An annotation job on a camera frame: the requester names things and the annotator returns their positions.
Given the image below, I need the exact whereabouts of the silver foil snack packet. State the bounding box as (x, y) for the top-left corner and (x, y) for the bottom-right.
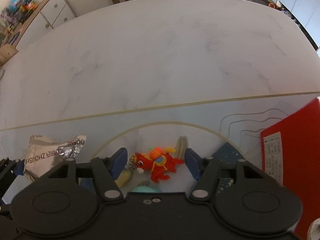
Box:
(23, 135), (87, 181)

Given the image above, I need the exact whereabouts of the red plush horse keychain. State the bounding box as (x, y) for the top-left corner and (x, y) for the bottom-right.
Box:
(129, 147), (184, 184)

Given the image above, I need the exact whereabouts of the red and white cardboard box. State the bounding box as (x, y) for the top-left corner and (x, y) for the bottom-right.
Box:
(260, 98), (320, 239)

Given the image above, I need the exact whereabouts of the white drawer cabinet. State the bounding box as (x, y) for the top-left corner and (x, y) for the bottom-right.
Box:
(9, 0), (76, 50)

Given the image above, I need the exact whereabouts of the blue toy globe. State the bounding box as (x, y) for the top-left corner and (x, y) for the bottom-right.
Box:
(9, 0), (27, 11)

